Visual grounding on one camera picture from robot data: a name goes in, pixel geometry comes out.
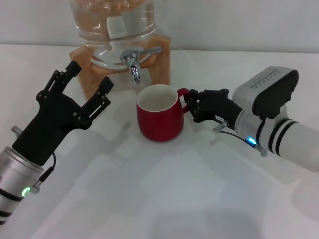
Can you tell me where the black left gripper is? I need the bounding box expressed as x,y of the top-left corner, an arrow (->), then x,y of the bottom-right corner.
12,61 -> 115,166

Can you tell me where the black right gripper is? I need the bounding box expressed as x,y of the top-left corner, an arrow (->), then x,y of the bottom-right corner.
187,88 -> 244,130

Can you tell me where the red ceramic cup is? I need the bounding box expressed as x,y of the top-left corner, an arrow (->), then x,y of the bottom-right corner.
136,84 -> 191,143

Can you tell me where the chrome dispenser faucet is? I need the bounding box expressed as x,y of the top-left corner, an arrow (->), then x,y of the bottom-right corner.
121,46 -> 163,85

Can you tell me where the wooden dispenser stand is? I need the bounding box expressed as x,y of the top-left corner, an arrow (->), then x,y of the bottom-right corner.
69,34 -> 173,99

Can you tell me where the glass water dispenser jar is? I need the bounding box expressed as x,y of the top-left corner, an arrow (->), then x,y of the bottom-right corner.
68,0 -> 157,70

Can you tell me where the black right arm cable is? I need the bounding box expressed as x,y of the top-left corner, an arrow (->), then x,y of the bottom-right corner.
214,121 -> 268,158

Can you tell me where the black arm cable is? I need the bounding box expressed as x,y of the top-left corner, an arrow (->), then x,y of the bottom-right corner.
33,151 -> 58,194
214,121 -> 268,158

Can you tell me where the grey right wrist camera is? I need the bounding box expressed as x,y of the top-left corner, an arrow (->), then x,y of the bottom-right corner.
233,66 -> 299,120

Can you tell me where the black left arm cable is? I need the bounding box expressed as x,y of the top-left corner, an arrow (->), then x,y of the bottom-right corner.
33,151 -> 58,194

